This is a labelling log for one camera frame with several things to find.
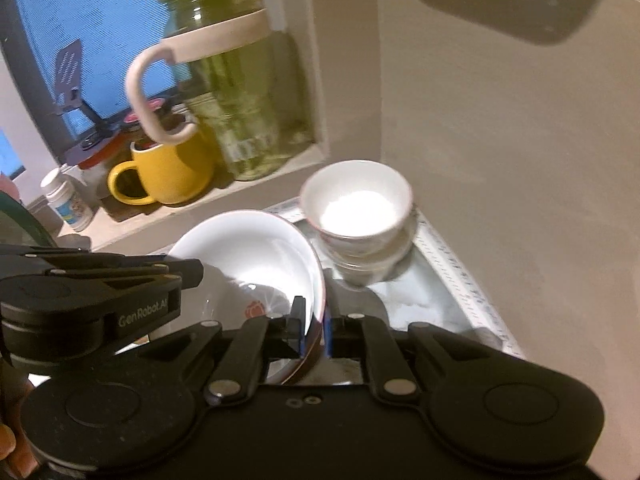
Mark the red-lidded jar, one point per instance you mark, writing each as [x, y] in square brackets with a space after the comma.
[100, 165]

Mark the grey slotted spatula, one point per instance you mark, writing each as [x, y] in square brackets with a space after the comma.
[67, 67]

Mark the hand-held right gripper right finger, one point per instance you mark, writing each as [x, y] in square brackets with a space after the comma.
[328, 335]

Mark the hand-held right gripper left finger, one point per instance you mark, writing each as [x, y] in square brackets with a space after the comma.
[298, 322]

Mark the person's left hand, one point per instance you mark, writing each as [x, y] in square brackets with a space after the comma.
[6, 442]

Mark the small white patterned bowl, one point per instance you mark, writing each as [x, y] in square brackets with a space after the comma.
[357, 205]

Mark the small white pill bottle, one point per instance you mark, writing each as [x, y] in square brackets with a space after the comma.
[67, 202]

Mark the steel colander with glass lid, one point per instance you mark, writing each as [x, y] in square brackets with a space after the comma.
[20, 225]

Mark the white bowl with red rim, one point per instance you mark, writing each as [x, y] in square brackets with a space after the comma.
[250, 255]

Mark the yellow mug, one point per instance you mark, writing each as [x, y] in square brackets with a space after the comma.
[170, 175]

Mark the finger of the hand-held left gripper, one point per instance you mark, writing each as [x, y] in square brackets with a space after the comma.
[75, 257]
[185, 272]

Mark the pink-lidded jar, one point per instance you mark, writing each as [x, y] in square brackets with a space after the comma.
[150, 115]

